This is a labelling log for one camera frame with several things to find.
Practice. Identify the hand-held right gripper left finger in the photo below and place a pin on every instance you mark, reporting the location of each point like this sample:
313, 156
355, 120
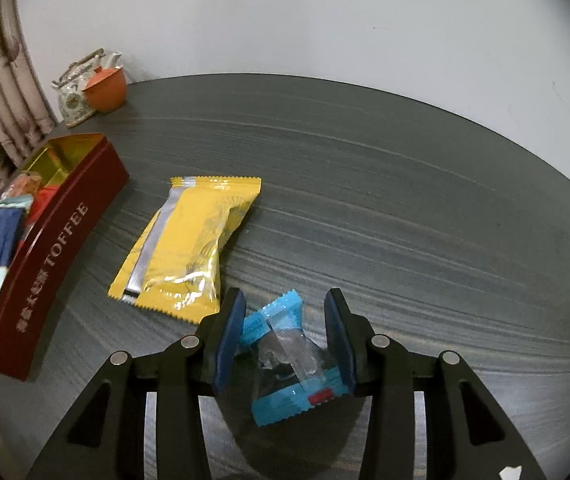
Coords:
227, 340

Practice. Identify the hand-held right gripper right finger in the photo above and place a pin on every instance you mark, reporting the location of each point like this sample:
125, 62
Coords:
340, 340

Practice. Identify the clear blue-edged snack packet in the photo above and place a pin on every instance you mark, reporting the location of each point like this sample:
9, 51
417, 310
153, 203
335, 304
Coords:
290, 360

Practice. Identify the small yellow snack packet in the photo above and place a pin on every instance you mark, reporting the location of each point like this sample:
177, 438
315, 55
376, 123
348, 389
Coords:
190, 240

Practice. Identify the red tin box gold interior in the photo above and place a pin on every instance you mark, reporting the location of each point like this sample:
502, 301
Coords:
65, 245

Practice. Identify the red snack packet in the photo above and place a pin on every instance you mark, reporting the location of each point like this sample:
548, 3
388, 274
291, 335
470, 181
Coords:
42, 200

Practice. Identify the clear bag of peanuts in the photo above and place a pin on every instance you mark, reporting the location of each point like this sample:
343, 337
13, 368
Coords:
22, 185

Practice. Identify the orange ceramic cup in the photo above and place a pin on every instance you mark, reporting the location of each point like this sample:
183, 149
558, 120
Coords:
105, 92

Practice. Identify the patterned ceramic teapot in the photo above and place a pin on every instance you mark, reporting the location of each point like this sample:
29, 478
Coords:
72, 105

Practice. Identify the striped beige curtain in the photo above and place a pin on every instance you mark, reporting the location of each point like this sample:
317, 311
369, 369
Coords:
5, 100

